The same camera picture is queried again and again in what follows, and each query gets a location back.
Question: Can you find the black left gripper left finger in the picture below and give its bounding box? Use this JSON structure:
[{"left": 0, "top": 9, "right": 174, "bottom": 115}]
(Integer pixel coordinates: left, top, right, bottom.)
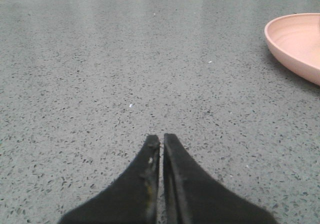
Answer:
[{"left": 60, "top": 135, "right": 160, "bottom": 223}]

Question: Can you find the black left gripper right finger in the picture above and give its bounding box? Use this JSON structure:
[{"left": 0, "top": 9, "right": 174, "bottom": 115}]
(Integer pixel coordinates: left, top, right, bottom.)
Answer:
[{"left": 163, "top": 133, "right": 276, "bottom": 223}]

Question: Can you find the pink plate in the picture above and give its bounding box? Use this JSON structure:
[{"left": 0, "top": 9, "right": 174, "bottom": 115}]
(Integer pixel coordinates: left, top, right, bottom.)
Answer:
[{"left": 264, "top": 13, "right": 320, "bottom": 85}]

